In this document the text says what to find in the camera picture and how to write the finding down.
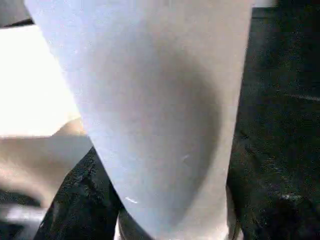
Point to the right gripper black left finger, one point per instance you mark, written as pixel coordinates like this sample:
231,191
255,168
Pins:
82,200

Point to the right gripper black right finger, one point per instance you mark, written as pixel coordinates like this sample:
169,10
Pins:
270,205

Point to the white plastic table top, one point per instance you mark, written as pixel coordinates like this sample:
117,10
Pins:
25,87

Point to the white plastic table leg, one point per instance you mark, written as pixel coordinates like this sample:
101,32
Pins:
150,87

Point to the black mat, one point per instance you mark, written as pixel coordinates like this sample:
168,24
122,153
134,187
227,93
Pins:
287,75

